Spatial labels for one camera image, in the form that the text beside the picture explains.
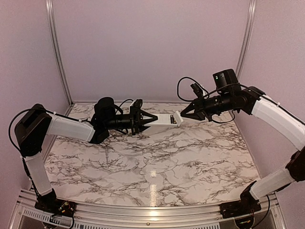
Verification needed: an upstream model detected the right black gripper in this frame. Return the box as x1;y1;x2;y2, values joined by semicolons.
181;91;233;122

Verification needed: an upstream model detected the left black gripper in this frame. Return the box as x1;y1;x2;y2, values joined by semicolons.
104;105;158;135

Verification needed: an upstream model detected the white battery compartment cover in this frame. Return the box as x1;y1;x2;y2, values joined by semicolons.
173;111;183;127

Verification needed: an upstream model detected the white remote control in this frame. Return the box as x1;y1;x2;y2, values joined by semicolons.
150;114;177;127

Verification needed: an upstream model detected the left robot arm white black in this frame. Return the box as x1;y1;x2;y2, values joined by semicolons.
8;97;158;214

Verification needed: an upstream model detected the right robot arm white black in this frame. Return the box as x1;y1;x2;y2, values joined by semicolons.
181;83;305;214

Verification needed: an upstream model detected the black gold battery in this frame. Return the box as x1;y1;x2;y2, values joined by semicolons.
170;115;176;124

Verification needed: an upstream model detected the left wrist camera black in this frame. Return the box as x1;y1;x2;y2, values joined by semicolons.
129;99;143;109

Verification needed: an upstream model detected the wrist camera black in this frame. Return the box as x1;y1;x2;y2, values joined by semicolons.
129;99;143;109
190;83;204;98

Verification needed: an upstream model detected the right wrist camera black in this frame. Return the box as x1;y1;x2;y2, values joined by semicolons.
190;83;204;98

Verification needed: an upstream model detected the right aluminium frame post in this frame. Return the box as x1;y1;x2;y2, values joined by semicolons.
235;0;257;80

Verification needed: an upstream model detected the aluminium frame post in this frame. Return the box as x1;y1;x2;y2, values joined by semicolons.
45;0;73;106
235;0;257;80

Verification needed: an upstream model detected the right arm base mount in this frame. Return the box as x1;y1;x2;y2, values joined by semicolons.
220;200;262;219

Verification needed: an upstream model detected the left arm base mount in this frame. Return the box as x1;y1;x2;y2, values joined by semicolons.
35;198;76;217

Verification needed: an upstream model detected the front aluminium rail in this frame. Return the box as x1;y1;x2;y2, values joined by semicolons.
9;189;287;229

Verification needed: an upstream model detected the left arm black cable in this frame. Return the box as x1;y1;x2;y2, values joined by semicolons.
8;99;134;191

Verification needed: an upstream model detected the left aluminium frame post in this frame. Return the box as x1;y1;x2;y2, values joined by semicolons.
45;0;73;106

